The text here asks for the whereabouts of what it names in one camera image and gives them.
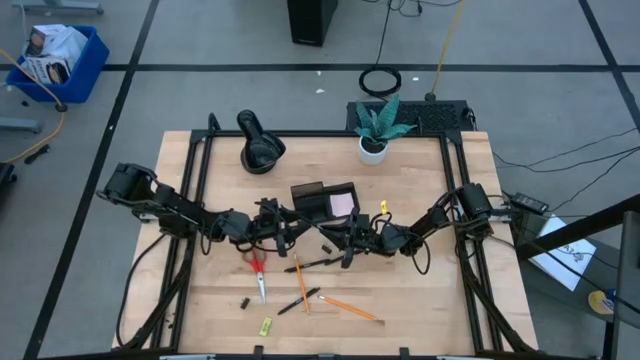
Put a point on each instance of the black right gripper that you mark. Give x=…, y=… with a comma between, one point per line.
x=372, y=235

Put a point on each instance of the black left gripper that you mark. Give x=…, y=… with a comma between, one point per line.
x=265, y=227

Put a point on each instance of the black binder clip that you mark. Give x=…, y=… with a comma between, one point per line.
x=326, y=248
x=244, y=303

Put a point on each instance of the black pen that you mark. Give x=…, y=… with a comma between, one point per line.
x=307, y=265
x=337, y=260
x=299, y=301

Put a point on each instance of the pink sticky note pad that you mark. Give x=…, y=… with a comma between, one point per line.
x=342, y=205

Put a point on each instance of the orange pencil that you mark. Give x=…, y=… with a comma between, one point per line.
x=301, y=282
x=350, y=308

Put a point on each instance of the yellow-green eraser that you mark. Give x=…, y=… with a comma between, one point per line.
x=265, y=326

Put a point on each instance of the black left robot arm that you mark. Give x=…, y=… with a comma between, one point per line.
x=175, y=210

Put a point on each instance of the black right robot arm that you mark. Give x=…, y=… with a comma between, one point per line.
x=435, y=220

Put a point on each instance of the black mesh desk organizer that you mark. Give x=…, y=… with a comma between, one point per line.
x=310, y=200

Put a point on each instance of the green plant in white pot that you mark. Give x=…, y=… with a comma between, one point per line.
x=372, y=152

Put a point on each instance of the black perforated metal case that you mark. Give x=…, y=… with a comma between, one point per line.
x=435, y=117

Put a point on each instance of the black computer tower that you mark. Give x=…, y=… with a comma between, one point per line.
x=310, y=20

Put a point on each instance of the white paper sheet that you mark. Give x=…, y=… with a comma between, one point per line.
x=565, y=260

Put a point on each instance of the black stand beam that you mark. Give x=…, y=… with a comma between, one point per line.
x=575, y=231

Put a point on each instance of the blue plastic bin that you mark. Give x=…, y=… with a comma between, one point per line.
x=85, y=75

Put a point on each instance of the small black floor object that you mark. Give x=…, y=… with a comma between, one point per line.
x=37, y=154

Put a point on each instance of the grey table foot bar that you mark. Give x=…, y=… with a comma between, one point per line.
x=60, y=7
x=20, y=125

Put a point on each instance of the black floor equipment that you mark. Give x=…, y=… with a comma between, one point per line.
x=6, y=175

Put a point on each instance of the white printed cardboard box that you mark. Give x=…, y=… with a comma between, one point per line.
x=60, y=42
x=45, y=70

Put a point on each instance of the black aluminium table frame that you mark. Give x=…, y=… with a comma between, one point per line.
x=325, y=134

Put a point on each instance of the grey upright post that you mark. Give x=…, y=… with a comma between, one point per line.
x=630, y=280

